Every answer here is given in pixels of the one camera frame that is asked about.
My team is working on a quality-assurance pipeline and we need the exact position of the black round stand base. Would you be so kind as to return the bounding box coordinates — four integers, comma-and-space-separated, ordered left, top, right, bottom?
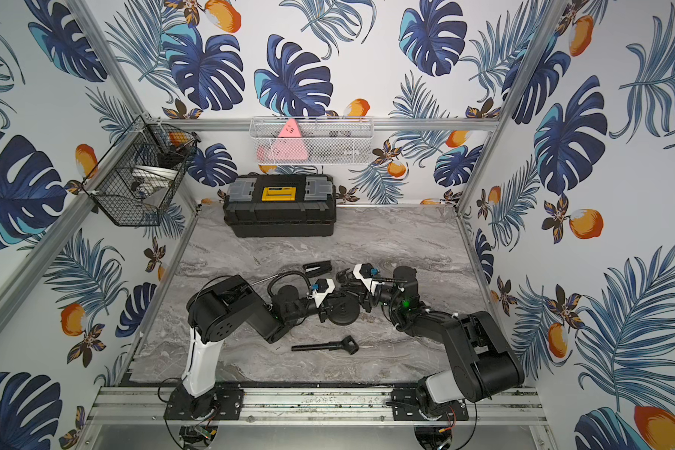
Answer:
327, 298, 361, 326

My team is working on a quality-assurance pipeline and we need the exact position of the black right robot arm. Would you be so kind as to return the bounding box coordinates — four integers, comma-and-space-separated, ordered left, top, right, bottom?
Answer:
337, 264, 525, 405

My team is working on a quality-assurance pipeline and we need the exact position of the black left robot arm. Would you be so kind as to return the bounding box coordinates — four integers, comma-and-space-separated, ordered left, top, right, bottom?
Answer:
181, 270, 336, 399

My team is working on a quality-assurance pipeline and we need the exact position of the black plastic toolbox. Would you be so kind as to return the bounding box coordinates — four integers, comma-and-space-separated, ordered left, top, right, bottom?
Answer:
223, 174, 337, 238

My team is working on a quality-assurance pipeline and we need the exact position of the pink triangular object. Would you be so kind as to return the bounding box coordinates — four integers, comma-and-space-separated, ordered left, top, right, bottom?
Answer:
257, 118, 309, 164

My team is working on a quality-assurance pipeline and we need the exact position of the white mesh wall basket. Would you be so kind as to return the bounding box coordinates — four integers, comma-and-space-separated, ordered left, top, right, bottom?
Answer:
249, 116, 375, 166

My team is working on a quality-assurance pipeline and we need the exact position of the black wire basket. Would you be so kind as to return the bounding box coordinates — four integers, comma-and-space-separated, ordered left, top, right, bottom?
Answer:
80, 116, 201, 227

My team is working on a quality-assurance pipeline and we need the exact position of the aluminium front rail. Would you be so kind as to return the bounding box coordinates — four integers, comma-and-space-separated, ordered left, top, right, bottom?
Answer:
87, 385, 548, 427

